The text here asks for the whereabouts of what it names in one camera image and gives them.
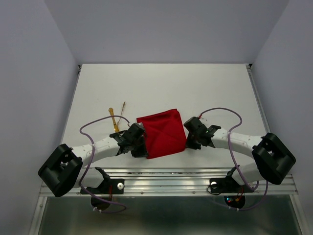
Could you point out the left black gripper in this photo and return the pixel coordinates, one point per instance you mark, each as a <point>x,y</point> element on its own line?
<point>143,151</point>

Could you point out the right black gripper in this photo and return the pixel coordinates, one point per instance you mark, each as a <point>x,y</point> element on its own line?
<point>190,144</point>

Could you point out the red cloth napkin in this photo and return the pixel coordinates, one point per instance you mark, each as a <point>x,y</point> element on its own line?
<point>165,133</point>

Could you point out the gold knife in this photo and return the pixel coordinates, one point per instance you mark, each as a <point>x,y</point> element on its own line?
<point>115,125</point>

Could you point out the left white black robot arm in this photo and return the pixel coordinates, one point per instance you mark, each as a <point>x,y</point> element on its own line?
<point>62,170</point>

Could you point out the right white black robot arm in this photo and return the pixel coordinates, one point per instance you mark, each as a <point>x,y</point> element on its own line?
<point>272,159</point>

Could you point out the aluminium mounting rail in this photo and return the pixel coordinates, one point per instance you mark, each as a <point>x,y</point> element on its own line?
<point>141,182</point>

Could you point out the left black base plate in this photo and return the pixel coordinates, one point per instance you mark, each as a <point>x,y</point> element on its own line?
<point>113,186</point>

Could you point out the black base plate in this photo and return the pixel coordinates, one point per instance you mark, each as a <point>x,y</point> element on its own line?
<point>113,186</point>
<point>227,185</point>

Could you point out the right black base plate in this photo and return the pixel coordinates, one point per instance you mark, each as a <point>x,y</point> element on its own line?
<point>227,185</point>

